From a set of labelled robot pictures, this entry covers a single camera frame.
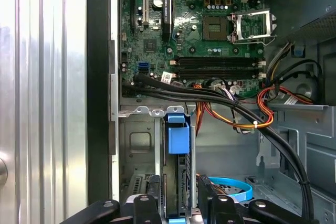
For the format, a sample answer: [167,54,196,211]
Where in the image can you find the hard disk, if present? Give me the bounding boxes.
[162,113,196,224]

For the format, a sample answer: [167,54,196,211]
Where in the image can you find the CPU socket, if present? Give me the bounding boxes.
[203,15,228,41]

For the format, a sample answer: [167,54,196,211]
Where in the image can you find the black graphics card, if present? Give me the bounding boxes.
[160,0,176,43]

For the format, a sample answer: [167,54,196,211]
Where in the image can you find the silver drive cage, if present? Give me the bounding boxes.
[270,103,336,224]

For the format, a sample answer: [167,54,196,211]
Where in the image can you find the black PC case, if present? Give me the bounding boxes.
[86,0,336,224]

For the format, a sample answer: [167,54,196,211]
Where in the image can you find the metal socket cover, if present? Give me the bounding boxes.
[233,8,278,47]

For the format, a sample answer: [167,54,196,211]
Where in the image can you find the yellow black power wires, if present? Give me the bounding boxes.
[265,41,292,83]

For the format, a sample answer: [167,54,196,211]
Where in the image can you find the power wire with black plug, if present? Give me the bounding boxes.
[196,173,238,210]

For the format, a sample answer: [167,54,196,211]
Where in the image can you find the blue SATA port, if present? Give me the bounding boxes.
[136,62,150,74]

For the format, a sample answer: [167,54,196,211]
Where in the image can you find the green motherboard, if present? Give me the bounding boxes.
[119,0,266,99]

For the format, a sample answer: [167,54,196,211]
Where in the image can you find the black RAM slot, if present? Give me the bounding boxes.
[170,55,266,67]
[172,67,266,79]

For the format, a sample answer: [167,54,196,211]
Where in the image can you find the orange red wire bundle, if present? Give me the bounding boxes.
[193,84,314,137]

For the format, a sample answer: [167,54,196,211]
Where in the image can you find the blue data wire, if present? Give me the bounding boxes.
[207,176,254,204]

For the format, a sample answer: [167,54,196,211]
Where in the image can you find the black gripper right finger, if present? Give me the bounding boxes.
[211,195,320,224]

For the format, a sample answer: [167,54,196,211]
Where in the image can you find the locking lever wire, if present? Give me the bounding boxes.
[232,34,278,47]

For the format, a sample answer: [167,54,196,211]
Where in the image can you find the thick black cable bundle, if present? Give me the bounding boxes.
[132,73,316,224]

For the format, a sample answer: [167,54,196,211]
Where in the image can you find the black expansion slot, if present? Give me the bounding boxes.
[130,0,137,29]

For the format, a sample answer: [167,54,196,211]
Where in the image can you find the silver disk bay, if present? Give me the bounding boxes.
[118,104,197,224]

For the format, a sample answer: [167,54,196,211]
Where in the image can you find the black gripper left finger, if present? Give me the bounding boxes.
[60,194,162,224]

